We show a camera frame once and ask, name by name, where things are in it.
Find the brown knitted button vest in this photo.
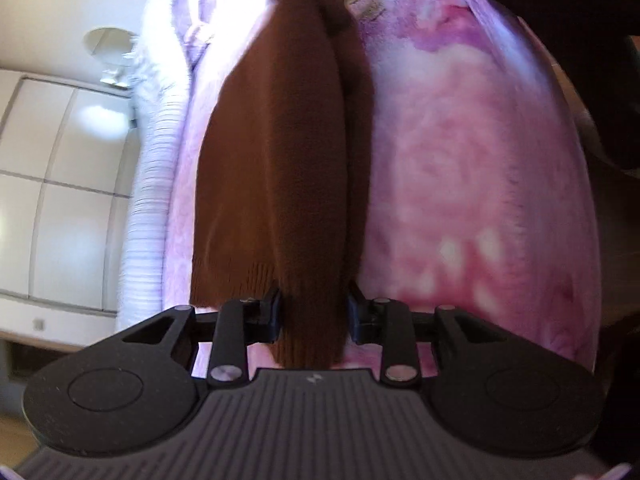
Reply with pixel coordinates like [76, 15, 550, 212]
[190, 0, 374, 368]

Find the pink floral fleece blanket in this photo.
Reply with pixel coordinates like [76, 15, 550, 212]
[162, 0, 604, 376]

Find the white wardrobe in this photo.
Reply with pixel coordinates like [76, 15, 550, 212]
[1, 70, 139, 349]

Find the striped lavender duvet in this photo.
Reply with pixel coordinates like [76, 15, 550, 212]
[116, 0, 191, 330]

